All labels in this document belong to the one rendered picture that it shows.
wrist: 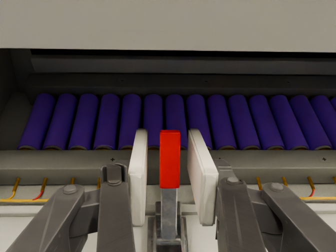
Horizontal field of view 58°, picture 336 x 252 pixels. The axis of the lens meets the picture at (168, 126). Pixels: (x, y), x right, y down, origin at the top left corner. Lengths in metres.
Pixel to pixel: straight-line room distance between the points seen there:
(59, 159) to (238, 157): 0.14
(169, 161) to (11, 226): 0.13
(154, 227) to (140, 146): 0.06
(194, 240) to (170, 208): 0.04
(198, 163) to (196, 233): 0.08
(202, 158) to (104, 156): 0.10
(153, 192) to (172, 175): 0.06
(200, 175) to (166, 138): 0.03
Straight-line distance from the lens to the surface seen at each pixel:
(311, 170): 0.26
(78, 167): 0.24
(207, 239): 0.23
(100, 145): 0.25
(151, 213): 0.23
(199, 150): 0.17
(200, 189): 0.15
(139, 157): 0.16
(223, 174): 0.16
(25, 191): 0.27
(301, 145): 0.28
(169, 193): 0.19
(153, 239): 0.20
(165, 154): 0.18
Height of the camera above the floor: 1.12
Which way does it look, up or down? 29 degrees down
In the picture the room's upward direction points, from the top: 1 degrees clockwise
